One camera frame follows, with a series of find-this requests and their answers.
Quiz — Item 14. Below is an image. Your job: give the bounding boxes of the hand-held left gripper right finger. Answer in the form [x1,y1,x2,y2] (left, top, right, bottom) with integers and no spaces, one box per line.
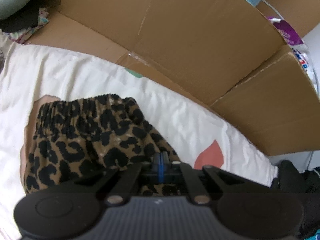
[160,152,250,205]

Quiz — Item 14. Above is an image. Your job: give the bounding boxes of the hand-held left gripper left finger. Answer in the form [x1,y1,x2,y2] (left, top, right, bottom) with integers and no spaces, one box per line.
[72,152,160,205]

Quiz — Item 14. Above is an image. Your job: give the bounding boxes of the leopard print pants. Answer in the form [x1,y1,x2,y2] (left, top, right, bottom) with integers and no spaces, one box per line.
[24,94,183,197]

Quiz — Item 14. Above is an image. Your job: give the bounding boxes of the folded black clothes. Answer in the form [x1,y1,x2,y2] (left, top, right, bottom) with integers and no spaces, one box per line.
[271,160,320,240]

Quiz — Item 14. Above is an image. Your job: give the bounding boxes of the brown cardboard sheet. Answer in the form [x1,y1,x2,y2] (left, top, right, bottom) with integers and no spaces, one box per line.
[25,0,320,157]

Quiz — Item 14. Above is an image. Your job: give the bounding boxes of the cream printed bed sheet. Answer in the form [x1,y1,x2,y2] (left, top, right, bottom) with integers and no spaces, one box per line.
[0,42,279,240]

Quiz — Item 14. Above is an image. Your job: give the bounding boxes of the purple packet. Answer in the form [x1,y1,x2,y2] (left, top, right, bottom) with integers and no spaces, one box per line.
[266,16,304,47]

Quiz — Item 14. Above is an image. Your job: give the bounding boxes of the floral patterned garment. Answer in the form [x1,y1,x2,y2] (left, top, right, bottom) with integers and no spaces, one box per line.
[9,7,49,43]

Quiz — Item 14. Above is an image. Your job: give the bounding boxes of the black garment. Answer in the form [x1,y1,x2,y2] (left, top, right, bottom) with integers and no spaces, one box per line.
[0,0,50,34]

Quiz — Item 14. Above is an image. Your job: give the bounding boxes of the brown wooden door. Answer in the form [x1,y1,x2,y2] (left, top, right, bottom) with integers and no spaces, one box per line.
[255,0,320,38]

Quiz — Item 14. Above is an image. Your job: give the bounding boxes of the grey neck pillow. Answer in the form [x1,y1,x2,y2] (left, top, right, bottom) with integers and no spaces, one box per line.
[0,0,39,20]

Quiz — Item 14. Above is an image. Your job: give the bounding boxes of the white cable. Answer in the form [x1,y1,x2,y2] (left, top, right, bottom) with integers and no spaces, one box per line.
[251,0,284,20]

